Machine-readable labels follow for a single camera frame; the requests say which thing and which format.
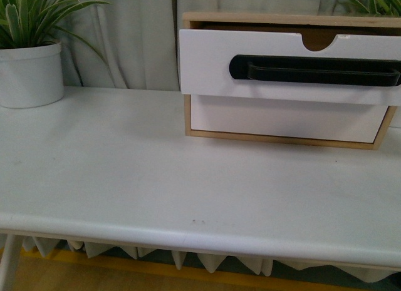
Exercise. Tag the white drawer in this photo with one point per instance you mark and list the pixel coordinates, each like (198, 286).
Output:
(205, 56)
(285, 118)

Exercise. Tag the white curtain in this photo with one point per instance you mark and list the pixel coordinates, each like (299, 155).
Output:
(133, 43)

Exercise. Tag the white plant pot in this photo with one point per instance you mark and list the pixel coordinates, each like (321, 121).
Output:
(31, 77)

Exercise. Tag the green spider plant left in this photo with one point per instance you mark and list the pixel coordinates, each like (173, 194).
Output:
(33, 23)

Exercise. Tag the green spider plant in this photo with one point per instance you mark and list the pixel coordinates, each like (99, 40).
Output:
(390, 8)
(33, 23)

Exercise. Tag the green spider plant right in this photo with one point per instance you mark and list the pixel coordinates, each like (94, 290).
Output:
(390, 8)

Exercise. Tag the white table leg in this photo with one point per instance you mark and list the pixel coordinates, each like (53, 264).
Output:
(10, 260)

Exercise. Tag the black drawer handle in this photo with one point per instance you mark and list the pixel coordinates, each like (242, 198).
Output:
(293, 69)

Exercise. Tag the wooden drawer cabinet frame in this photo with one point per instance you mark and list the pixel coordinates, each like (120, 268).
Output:
(317, 33)

